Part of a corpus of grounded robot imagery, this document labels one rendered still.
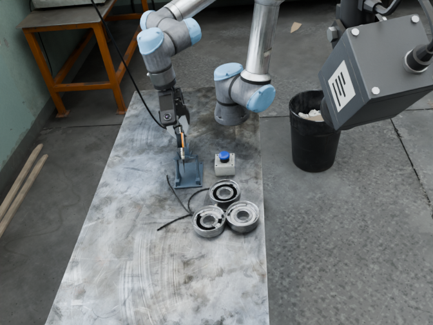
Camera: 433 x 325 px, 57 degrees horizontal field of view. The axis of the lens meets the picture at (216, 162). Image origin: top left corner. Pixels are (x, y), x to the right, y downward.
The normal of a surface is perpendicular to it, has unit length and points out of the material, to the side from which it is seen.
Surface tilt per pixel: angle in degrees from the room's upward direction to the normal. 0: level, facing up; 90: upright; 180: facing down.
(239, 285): 0
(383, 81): 37
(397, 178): 0
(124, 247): 0
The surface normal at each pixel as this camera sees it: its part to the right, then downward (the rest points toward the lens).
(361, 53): 0.03, -0.21
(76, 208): -0.10, -0.75
